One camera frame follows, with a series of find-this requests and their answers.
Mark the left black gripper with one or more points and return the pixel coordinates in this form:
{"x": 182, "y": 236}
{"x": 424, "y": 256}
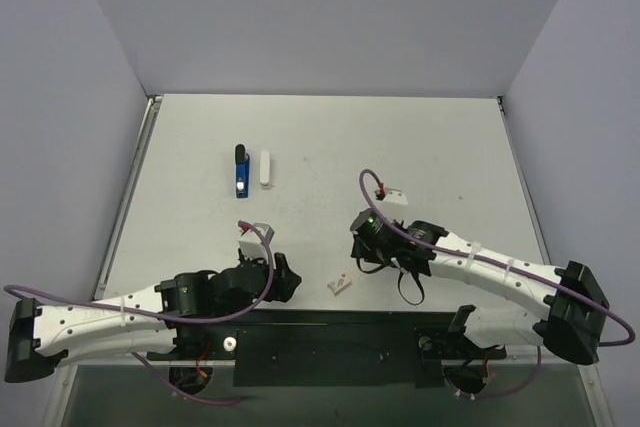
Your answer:
{"x": 279, "y": 276}

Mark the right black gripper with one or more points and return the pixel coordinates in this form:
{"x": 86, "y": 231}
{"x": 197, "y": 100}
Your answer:
{"x": 361, "y": 245}

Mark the staple box with label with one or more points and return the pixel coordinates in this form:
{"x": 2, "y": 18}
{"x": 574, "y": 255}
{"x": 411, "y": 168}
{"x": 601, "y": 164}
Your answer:
{"x": 339, "y": 284}

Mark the white stapler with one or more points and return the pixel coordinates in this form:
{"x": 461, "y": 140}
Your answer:
{"x": 265, "y": 169}

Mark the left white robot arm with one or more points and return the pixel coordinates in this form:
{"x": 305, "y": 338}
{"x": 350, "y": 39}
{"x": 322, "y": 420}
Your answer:
{"x": 43, "y": 337}

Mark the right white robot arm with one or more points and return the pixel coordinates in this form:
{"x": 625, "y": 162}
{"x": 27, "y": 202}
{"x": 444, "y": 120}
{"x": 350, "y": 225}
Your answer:
{"x": 559, "y": 308}

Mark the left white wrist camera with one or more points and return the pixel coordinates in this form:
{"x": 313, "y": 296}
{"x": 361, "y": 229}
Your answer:
{"x": 250, "y": 245}

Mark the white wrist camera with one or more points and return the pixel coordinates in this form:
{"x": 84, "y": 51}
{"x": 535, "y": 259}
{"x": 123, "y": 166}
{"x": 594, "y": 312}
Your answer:
{"x": 250, "y": 245}
{"x": 391, "y": 197}

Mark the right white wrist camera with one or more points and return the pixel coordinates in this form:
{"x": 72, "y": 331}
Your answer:
{"x": 391, "y": 197}

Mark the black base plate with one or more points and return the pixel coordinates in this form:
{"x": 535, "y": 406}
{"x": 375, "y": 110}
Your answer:
{"x": 323, "y": 348}

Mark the aluminium frame rail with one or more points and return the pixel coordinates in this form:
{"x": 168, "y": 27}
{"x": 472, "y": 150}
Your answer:
{"x": 141, "y": 146}

